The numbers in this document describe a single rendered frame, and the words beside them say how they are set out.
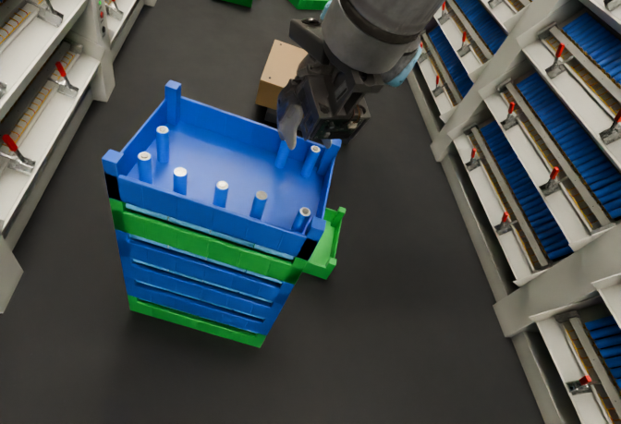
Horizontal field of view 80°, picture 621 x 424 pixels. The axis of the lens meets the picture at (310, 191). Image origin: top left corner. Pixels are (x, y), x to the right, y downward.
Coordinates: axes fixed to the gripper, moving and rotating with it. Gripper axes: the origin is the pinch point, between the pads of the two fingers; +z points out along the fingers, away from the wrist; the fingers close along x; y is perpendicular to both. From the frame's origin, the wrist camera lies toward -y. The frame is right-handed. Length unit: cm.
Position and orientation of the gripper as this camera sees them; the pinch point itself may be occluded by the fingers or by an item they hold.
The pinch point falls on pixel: (295, 129)
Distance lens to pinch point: 58.2
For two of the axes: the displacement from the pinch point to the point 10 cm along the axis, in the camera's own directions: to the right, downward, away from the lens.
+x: 9.1, -0.8, 4.2
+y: 2.4, 9.1, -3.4
